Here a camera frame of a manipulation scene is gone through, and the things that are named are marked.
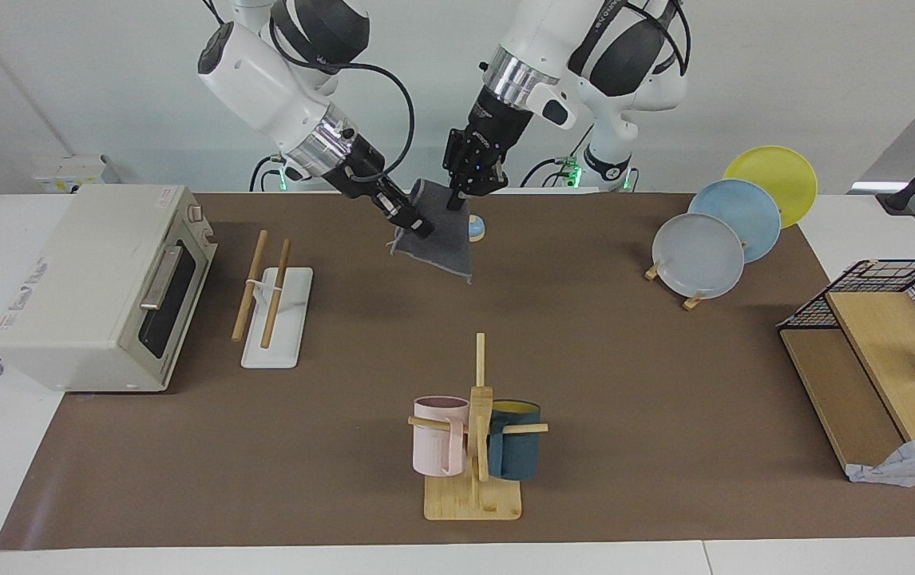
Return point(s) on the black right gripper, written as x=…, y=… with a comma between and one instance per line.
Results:
x=374, y=180

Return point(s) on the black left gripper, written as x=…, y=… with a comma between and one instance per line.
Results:
x=481, y=148

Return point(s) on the purple and grey towel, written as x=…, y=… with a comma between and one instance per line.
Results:
x=437, y=247

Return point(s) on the wooden plate rack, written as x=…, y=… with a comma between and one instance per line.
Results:
x=692, y=303

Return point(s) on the brown table mat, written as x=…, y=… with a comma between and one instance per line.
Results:
x=362, y=335

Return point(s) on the white rectangular tray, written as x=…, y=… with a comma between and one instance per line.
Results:
x=278, y=319

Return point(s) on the wooden mug tree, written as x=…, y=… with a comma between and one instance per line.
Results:
x=480, y=407

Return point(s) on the pink mug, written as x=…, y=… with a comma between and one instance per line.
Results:
x=432, y=447

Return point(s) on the dark teal mug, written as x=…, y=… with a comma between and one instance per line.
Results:
x=517, y=451

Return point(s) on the grey plate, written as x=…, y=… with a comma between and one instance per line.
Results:
x=697, y=257

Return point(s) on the light blue plate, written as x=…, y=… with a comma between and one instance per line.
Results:
x=745, y=212

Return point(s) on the yellow plate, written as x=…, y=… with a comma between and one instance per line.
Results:
x=777, y=176

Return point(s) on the cream toaster oven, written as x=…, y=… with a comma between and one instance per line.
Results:
x=74, y=295

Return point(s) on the white power box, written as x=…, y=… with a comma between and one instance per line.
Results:
x=70, y=172

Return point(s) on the white marbled panel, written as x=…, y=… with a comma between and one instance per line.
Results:
x=913, y=467

